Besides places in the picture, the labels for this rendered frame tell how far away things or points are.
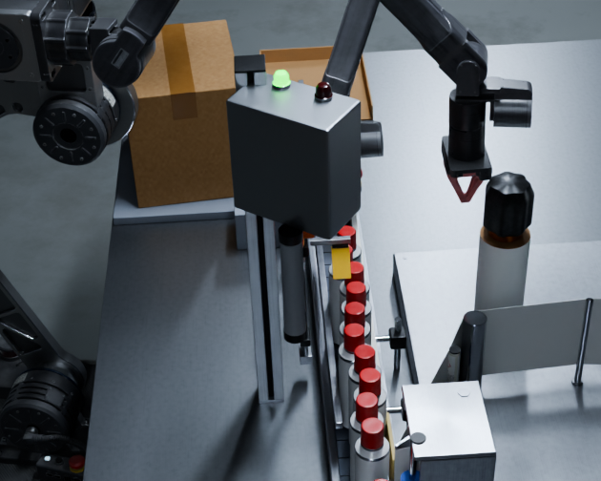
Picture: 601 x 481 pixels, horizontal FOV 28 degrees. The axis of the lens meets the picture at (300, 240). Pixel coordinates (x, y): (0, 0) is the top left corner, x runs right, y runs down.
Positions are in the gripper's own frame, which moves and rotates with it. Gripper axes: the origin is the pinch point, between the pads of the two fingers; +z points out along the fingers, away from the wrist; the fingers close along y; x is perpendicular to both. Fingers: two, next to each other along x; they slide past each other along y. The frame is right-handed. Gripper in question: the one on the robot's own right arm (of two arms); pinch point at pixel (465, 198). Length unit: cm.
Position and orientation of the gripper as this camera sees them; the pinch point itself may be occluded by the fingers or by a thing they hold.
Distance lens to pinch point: 198.4
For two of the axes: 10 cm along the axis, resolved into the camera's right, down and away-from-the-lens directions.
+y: -0.5, -6.1, 7.9
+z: 0.6, 7.9, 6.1
